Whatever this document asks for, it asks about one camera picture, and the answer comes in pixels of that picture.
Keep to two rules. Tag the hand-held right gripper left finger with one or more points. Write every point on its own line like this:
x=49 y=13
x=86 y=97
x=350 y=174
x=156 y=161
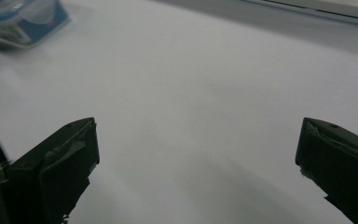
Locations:
x=59 y=168

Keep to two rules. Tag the clear plastic container blue label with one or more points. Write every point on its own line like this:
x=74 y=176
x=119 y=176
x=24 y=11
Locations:
x=24 y=20

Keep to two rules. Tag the grey metal rail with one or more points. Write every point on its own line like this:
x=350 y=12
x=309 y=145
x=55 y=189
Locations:
x=317 y=9

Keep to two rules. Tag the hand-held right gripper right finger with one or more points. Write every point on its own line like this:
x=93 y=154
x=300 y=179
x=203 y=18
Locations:
x=341 y=168

